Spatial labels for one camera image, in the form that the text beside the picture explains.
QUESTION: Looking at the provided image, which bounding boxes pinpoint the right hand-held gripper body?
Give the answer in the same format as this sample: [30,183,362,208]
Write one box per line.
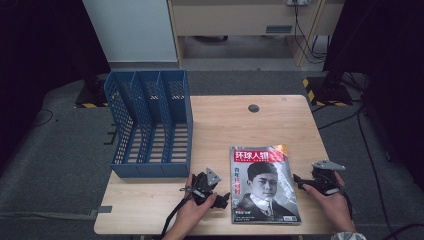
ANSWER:
[311,159,347,196]

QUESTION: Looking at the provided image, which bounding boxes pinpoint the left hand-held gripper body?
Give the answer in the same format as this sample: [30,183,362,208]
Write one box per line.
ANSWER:
[186,167,223,206]

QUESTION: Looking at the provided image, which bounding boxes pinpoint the magazine with portrait cover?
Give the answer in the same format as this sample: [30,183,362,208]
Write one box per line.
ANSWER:
[229,144,302,225]

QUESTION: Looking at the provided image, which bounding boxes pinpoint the blue plastic file rack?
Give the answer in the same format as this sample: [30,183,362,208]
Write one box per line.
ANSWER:
[103,69,194,179]

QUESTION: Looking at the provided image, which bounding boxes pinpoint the person's left hand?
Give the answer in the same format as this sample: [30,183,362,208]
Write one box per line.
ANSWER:
[173,174,218,234]

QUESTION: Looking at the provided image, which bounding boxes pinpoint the person's right hand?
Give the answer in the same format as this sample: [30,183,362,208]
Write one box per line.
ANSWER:
[303,173,356,233]

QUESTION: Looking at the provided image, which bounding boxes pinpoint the black stand base striped tape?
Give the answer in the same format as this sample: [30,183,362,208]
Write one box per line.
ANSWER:
[74,79,110,109]
[302,76,354,108]

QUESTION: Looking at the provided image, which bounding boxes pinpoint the grey tape piece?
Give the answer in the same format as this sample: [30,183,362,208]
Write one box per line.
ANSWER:
[89,205,113,217]

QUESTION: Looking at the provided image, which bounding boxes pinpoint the black curtain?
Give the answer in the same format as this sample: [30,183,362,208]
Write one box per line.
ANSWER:
[0,0,112,169]
[322,0,424,192]

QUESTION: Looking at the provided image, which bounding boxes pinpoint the grey vent grille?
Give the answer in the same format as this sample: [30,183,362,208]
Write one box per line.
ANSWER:
[265,24,294,34]

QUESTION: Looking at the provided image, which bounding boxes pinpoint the light wooden desk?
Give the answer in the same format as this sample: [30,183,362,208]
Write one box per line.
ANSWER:
[166,0,346,68]

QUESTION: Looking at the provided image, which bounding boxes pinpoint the white cabinet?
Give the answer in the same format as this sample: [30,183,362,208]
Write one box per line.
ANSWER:
[82,0,179,63]

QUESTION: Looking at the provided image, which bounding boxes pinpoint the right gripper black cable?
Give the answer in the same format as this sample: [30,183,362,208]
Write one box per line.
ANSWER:
[333,184,355,222]

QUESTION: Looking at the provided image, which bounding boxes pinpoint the black hanging cables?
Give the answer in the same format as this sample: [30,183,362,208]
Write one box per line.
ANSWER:
[292,2,330,65]

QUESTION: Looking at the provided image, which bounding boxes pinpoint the thin black floor cable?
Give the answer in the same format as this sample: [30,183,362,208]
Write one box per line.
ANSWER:
[32,108,54,127]

